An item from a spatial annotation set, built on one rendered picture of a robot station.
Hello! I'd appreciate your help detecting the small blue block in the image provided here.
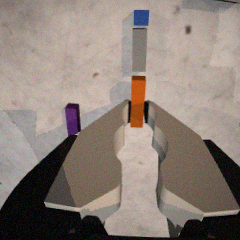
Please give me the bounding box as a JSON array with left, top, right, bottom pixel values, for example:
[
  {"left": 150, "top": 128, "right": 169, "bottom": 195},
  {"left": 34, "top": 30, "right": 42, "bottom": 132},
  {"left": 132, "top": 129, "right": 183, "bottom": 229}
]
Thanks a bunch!
[{"left": 134, "top": 10, "right": 149, "bottom": 26}]

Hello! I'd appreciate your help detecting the purple rod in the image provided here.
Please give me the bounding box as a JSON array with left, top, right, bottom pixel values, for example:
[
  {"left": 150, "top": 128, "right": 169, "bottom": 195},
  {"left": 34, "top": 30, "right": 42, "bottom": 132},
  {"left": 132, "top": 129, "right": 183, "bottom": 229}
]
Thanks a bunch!
[{"left": 65, "top": 103, "right": 81, "bottom": 136}]

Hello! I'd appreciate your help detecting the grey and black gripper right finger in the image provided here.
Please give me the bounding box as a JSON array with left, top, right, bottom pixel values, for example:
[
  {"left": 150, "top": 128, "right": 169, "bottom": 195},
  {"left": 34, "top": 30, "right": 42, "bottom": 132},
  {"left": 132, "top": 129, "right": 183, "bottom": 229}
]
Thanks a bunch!
[{"left": 144, "top": 100, "right": 240, "bottom": 240}]

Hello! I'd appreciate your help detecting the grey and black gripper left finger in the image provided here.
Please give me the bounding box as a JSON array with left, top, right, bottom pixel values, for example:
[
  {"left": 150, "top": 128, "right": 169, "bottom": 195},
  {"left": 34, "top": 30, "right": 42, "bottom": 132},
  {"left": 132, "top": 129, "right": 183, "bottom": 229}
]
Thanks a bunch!
[{"left": 0, "top": 99, "right": 131, "bottom": 240}]

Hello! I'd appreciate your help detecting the orange rod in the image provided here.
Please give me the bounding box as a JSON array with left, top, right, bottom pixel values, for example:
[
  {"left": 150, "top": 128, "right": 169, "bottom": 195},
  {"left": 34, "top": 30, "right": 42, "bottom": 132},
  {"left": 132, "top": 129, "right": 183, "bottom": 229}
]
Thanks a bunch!
[{"left": 130, "top": 76, "right": 146, "bottom": 128}]

